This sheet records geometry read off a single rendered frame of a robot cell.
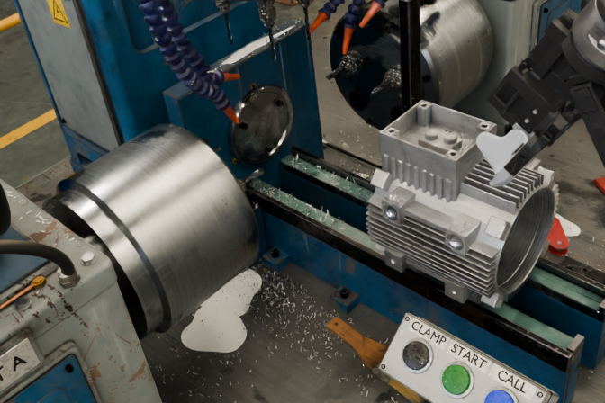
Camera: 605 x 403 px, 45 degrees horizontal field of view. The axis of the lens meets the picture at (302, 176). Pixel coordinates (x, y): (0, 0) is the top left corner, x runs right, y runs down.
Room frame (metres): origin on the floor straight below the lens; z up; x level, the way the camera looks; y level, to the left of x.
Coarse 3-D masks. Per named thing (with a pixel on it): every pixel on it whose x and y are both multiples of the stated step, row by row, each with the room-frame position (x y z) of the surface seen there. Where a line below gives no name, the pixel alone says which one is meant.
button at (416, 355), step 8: (408, 344) 0.51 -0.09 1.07; (416, 344) 0.51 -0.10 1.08; (424, 344) 0.51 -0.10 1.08; (408, 352) 0.50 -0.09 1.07; (416, 352) 0.50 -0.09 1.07; (424, 352) 0.50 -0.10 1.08; (408, 360) 0.50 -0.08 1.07; (416, 360) 0.49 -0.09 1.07; (424, 360) 0.49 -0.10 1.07; (416, 368) 0.49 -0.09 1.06
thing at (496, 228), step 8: (376, 168) 0.81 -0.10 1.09; (544, 168) 0.75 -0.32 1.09; (376, 176) 0.80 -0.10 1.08; (384, 176) 0.79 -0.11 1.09; (392, 176) 0.79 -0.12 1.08; (544, 176) 0.75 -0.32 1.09; (552, 176) 0.74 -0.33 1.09; (376, 184) 0.79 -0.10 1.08; (384, 184) 0.78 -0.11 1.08; (552, 184) 0.74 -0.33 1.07; (488, 224) 0.67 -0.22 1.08; (496, 224) 0.66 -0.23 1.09; (504, 224) 0.66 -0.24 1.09; (488, 232) 0.66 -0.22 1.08; (496, 232) 0.66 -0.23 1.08; (504, 232) 0.66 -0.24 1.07; (376, 248) 0.79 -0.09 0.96; (384, 248) 0.79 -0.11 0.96; (544, 248) 0.74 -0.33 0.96; (496, 296) 0.66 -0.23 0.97; (504, 296) 0.67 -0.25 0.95; (488, 304) 0.66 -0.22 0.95; (496, 304) 0.65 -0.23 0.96
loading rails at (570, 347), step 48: (288, 192) 1.09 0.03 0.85; (336, 192) 1.00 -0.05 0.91; (288, 240) 0.95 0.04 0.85; (336, 240) 0.86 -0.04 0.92; (336, 288) 0.87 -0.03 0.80; (384, 288) 0.79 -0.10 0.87; (432, 288) 0.73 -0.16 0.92; (528, 288) 0.72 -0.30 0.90; (576, 288) 0.70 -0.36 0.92; (480, 336) 0.67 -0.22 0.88; (528, 336) 0.62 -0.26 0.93; (576, 336) 0.60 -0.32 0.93
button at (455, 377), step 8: (448, 368) 0.47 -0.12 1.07; (456, 368) 0.47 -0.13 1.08; (464, 368) 0.47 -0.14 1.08; (448, 376) 0.47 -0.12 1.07; (456, 376) 0.46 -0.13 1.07; (464, 376) 0.46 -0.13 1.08; (448, 384) 0.46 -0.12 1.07; (456, 384) 0.46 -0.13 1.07; (464, 384) 0.45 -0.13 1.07; (456, 392) 0.45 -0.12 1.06; (464, 392) 0.45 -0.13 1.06
